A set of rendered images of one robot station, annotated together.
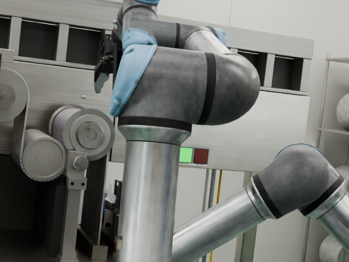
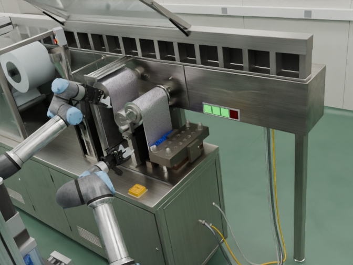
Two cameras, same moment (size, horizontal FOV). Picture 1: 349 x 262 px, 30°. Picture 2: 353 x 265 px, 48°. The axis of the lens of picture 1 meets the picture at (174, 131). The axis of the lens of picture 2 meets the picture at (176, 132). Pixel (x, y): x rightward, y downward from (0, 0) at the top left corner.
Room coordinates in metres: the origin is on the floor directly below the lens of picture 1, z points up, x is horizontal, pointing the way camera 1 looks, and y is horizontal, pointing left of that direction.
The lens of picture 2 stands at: (1.08, -1.70, 2.27)
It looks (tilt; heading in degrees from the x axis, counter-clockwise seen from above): 30 degrees down; 63
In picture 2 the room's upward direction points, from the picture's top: 9 degrees counter-clockwise
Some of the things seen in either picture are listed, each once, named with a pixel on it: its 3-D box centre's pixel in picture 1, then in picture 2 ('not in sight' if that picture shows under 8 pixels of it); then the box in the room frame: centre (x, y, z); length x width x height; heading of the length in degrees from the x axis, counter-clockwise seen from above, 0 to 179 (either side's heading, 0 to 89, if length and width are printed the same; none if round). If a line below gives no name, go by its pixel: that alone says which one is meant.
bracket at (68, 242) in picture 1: (72, 207); (131, 144); (1.77, 0.25, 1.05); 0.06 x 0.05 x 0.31; 21
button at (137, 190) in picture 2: not in sight; (137, 190); (1.66, 0.00, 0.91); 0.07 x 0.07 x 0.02; 21
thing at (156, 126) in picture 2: (95, 177); (158, 126); (1.96, 0.22, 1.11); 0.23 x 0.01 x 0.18; 21
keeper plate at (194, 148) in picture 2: not in sight; (194, 150); (2.08, 0.04, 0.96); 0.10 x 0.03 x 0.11; 21
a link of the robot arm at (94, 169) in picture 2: not in sight; (90, 176); (1.44, 0.03, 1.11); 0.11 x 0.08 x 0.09; 21
